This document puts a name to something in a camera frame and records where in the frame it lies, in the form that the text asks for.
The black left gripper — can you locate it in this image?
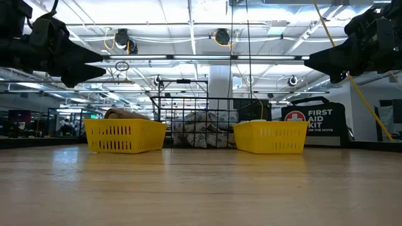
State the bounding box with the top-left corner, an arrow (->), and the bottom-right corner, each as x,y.
0,14 -> 107,89

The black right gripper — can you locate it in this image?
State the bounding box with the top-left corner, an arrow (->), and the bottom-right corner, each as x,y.
303,8 -> 402,84

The grey patterned fabric pouch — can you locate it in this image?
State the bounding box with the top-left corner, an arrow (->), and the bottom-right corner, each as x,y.
171,110 -> 240,149

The black first aid kit bag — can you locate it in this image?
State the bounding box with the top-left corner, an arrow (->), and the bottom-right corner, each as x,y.
280,96 -> 349,147

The person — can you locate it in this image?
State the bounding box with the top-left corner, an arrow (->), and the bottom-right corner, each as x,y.
59,118 -> 79,136

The dark monitor screen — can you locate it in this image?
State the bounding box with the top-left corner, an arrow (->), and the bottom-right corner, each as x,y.
8,109 -> 32,124

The yellow plastic bin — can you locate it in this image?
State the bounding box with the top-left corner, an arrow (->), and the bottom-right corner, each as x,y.
232,121 -> 310,154
83,118 -> 168,154

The black perforated computer case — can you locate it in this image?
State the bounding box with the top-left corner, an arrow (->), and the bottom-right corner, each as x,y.
235,99 -> 273,122

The black metal rack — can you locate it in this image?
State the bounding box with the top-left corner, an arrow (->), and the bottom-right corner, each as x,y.
156,78 -> 209,99

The white building column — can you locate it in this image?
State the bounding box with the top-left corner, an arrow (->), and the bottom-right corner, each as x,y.
209,65 -> 234,102

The long ceiling light bar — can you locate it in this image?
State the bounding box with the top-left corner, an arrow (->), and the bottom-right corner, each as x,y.
103,55 -> 310,61

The thick yellow cable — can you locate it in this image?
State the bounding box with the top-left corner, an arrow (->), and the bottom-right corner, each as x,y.
312,0 -> 395,143

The black wire basket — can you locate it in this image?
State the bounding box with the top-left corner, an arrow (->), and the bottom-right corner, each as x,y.
149,95 -> 263,149

